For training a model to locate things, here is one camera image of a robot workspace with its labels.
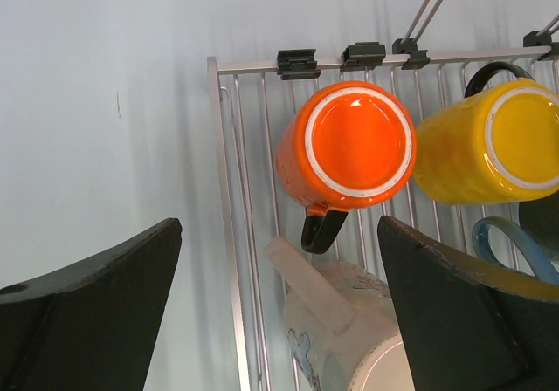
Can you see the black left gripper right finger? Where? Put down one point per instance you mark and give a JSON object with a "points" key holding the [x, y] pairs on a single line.
{"points": [[468, 324]]}

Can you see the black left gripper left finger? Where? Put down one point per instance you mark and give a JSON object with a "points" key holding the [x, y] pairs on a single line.
{"points": [[91, 325]]}

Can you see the yellow mug black handle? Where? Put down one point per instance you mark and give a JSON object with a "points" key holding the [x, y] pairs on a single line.
{"points": [[498, 144]]}

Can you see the black rack clip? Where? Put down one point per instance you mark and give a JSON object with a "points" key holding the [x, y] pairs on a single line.
{"points": [[297, 64], [363, 55]]}

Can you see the cream floral mug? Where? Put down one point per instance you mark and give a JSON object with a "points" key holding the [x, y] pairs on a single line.
{"points": [[340, 323]]}

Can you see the orange mug black handle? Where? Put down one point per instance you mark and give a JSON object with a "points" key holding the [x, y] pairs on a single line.
{"points": [[352, 145]]}

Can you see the black clip with wire hook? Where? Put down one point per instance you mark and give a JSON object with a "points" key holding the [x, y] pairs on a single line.
{"points": [[543, 38], [408, 45]]}

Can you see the metal wire dish rack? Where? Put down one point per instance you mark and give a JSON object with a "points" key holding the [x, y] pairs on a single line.
{"points": [[252, 106]]}

